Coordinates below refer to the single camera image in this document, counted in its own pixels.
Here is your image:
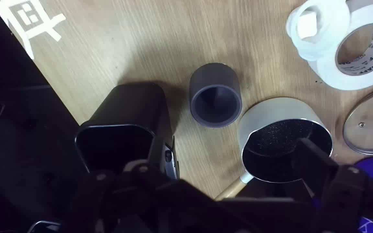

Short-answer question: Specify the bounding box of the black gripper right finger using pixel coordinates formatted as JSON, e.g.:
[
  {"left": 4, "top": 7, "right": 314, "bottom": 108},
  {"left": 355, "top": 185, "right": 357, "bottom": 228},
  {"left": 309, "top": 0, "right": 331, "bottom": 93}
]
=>
[{"left": 289, "top": 137, "right": 370, "bottom": 208}]

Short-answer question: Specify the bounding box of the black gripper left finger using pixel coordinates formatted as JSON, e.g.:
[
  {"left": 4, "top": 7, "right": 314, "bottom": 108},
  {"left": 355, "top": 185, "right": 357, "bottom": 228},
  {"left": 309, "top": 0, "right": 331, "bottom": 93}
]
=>
[{"left": 87, "top": 136, "right": 180, "bottom": 204}]

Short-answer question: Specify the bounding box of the black landfill bin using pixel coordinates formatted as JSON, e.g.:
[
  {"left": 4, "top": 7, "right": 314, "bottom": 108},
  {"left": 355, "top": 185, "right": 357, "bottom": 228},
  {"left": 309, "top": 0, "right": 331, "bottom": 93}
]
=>
[{"left": 74, "top": 80, "right": 177, "bottom": 174}]

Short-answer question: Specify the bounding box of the white tape roll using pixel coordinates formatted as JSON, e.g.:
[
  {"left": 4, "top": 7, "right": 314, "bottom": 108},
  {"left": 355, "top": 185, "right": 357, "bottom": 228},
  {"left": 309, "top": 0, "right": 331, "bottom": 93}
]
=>
[{"left": 311, "top": 2, "right": 373, "bottom": 92}]

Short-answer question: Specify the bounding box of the grey cup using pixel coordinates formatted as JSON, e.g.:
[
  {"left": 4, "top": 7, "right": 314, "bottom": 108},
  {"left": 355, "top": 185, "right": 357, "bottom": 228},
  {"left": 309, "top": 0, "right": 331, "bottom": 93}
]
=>
[{"left": 188, "top": 62, "right": 244, "bottom": 128}]

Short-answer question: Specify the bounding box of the white pot with wooden handle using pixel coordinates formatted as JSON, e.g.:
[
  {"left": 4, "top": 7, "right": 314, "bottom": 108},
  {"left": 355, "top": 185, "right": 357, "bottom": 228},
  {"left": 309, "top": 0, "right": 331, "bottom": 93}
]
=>
[{"left": 215, "top": 95, "right": 336, "bottom": 200}]

